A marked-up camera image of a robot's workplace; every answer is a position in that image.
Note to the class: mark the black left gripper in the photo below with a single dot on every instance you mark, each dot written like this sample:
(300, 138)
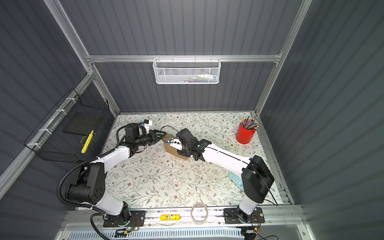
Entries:
(151, 133)

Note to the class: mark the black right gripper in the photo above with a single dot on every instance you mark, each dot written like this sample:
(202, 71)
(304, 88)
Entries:
(183, 153)

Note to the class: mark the brown cardboard box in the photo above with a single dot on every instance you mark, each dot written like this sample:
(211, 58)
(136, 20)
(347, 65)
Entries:
(171, 150)

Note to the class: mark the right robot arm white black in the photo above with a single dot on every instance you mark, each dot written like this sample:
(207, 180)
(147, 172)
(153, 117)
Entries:
(254, 173)

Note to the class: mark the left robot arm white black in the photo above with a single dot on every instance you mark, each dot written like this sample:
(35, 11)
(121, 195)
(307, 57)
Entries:
(84, 185)

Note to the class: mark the teal calculator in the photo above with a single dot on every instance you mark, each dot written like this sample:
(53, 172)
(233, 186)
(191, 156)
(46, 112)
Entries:
(236, 179)

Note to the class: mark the red metal pencil cup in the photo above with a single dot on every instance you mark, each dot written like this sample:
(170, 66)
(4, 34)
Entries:
(244, 136)

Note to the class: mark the bundle of coloured pencils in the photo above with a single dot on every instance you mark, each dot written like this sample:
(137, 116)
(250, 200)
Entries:
(249, 123)

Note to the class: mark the clear tape roll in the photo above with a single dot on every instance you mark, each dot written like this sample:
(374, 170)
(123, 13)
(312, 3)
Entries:
(199, 213)

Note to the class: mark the markers in white basket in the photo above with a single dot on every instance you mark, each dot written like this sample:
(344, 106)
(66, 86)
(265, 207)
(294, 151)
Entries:
(204, 78)

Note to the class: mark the yellow spirit level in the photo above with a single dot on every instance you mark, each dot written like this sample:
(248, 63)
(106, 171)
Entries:
(170, 217)

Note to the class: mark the yellow striped tool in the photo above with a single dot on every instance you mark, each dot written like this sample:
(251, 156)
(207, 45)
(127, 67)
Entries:
(87, 142)

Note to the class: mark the black foam pad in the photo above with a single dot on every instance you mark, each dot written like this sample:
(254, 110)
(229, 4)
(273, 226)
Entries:
(82, 124)

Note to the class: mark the white wire mesh basket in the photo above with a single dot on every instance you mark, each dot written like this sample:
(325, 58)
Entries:
(169, 72)

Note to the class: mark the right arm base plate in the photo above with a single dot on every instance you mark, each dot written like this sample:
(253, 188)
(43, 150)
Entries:
(236, 216)

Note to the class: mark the black wire mesh basket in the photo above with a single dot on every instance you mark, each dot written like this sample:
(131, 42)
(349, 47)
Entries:
(50, 143)

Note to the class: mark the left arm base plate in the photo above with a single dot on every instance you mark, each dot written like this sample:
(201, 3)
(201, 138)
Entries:
(134, 219)

